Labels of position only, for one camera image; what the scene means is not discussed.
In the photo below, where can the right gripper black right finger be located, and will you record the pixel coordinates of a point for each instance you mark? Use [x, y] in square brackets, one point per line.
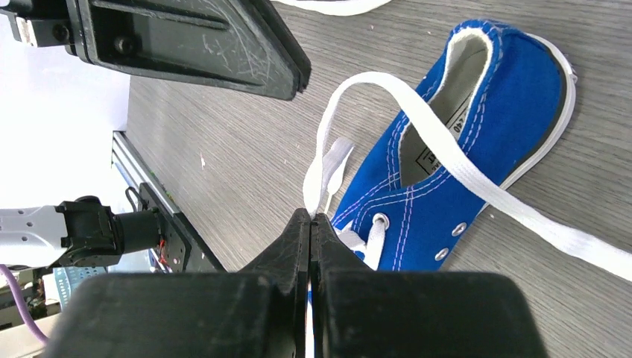
[359, 312]

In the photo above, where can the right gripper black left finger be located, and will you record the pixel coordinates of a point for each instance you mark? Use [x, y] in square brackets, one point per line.
[258, 311]

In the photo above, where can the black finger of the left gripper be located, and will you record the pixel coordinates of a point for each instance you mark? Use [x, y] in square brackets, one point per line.
[239, 45]

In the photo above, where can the blue sneaker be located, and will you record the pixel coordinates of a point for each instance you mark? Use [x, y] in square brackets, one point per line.
[491, 108]
[337, 8]

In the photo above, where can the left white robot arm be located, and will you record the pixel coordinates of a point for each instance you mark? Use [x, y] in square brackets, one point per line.
[83, 232]

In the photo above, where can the aluminium frame rail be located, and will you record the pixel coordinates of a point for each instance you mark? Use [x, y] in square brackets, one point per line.
[136, 171]

